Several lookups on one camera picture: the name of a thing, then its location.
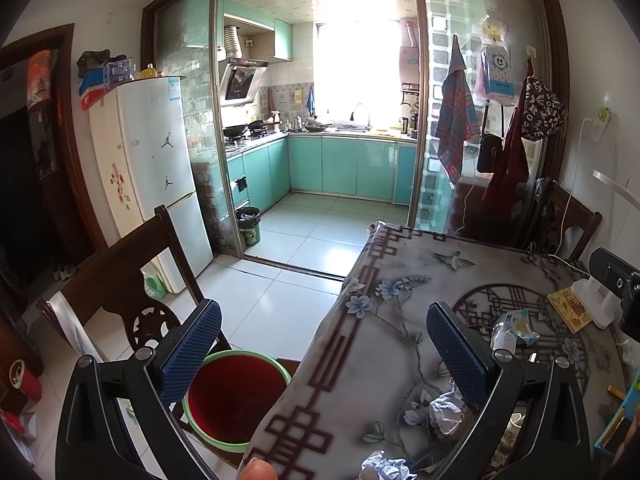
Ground crushed printed paper cup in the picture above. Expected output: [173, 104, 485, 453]
[490, 412, 525, 469]

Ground black kitchen trash bin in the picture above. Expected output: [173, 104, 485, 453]
[235, 206, 262, 247]

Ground teal kitchen cabinets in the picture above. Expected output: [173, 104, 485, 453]
[226, 133, 416, 211]

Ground person's hand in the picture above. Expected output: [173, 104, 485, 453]
[238, 457, 278, 480]

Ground blue toy box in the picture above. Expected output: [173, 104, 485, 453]
[593, 375, 639, 456]

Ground green bin with red liner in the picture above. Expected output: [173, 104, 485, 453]
[182, 350, 292, 454]

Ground crumpled white paper ball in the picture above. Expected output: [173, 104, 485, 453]
[427, 387, 466, 437]

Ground crushed clear plastic bottle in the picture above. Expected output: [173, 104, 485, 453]
[490, 320, 518, 354]

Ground blue snack wrapper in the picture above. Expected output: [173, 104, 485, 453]
[504, 309, 539, 347]

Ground green detergent bottle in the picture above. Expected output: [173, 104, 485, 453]
[141, 262, 167, 300]

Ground dark wooden chair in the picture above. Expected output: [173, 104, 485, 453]
[38, 206, 204, 362]

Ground yellow patterned coaster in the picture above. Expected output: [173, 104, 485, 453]
[547, 287, 591, 334]

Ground crumpled bluish paper ball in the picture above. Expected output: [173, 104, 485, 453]
[358, 451, 416, 480]

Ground floral grey tablecloth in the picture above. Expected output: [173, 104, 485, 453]
[245, 222, 631, 479]

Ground far wooden chair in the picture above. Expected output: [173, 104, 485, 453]
[529, 178, 602, 261]

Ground dark red hanging apron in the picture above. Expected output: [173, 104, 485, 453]
[482, 58, 535, 221]

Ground white refrigerator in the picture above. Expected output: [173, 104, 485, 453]
[89, 77, 213, 275]

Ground black hanging handbag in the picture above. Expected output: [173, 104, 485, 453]
[476, 103, 503, 174]

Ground black patterned hanging bag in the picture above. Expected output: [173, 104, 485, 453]
[522, 76, 566, 142]

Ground plaid hanging towel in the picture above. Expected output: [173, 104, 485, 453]
[436, 35, 480, 184]

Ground range hood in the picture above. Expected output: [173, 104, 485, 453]
[218, 25, 269, 107]

